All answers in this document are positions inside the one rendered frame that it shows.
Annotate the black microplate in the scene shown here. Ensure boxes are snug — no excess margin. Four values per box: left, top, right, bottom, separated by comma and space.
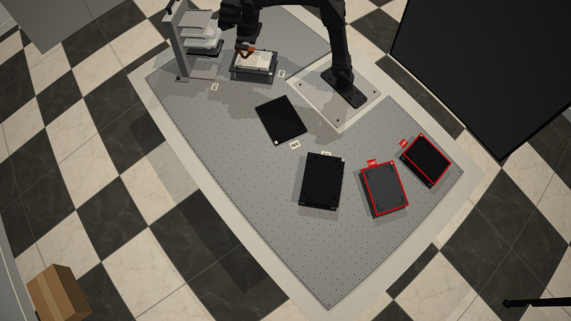
186, 39, 224, 58

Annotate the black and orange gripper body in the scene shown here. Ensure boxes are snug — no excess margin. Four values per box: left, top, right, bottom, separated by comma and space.
234, 22, 262, 51

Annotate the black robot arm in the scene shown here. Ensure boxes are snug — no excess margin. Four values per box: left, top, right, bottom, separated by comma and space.
218, 0, 367, 109

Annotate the white microplate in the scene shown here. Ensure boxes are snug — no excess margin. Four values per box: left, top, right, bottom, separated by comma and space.
234, 51, 273, 71

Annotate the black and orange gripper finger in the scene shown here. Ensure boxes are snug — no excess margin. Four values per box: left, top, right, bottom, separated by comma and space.
234, 47, 255, 59

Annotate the grey shelf rack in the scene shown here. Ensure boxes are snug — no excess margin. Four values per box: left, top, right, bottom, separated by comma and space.
164, 0, 225, 80

